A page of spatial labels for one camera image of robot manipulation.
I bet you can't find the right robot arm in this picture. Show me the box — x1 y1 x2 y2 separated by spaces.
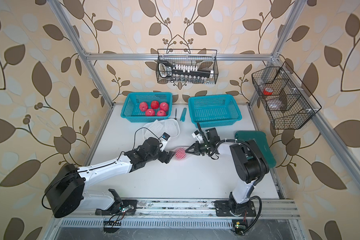
185 128 270 217

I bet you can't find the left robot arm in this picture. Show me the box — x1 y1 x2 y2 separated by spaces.
43 138 175 219

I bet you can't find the white plastic tray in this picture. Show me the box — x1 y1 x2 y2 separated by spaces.
142 118 181 140

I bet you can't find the right teal plastic basket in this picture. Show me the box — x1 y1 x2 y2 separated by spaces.
188 95 242 128

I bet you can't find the teal plastic basket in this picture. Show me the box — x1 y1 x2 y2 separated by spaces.
121 92 173 123
188 95 242 128

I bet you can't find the teal knife sheath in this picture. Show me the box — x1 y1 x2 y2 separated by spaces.
180 108 187 122

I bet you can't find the left teal plastic basket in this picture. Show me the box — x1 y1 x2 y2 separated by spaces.
121 92 173 123

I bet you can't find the green tool case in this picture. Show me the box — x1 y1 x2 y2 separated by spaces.
235 131 277 169

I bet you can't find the black white tool set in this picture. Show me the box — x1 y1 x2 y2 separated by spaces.
157 61 215 79

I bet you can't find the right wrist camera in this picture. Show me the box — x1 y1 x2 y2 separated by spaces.
192 123 208 144

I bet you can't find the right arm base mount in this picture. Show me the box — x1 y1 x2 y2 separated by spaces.
214 194 257 217

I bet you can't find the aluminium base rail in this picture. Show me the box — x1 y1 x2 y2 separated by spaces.
56 199 301 230

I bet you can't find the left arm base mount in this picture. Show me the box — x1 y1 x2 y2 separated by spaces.
95 189 138 216

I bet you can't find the back black wire basket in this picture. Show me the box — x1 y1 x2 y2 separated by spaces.
156 48 219 85

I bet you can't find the side black wire basket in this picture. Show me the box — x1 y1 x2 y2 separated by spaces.
252 62 322 130

